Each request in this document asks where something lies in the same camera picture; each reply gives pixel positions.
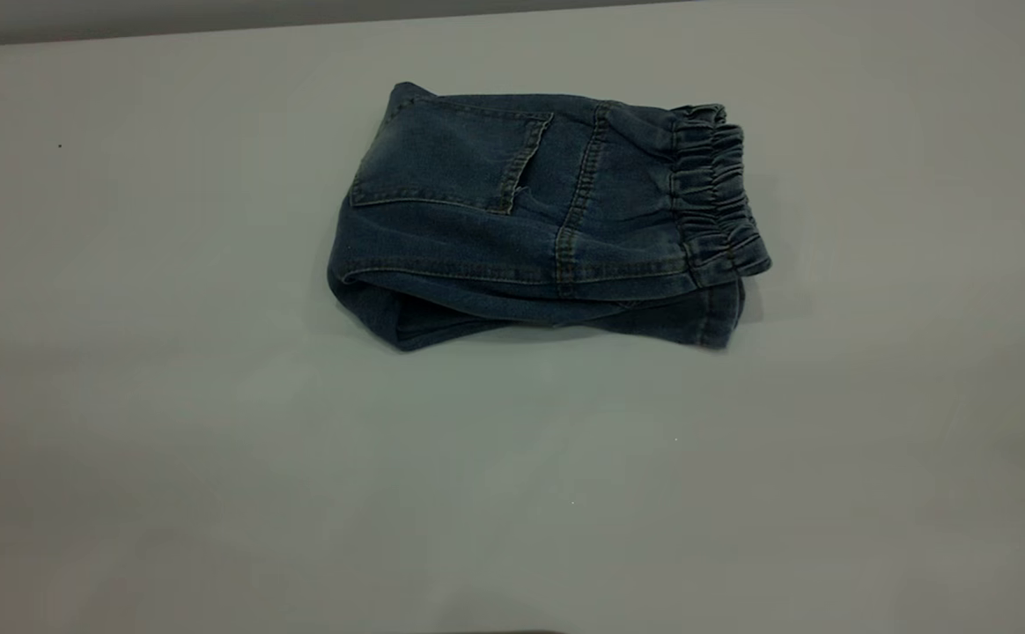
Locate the blue denim children's jeans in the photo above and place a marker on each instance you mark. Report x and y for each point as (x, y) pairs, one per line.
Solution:
(495, 229)

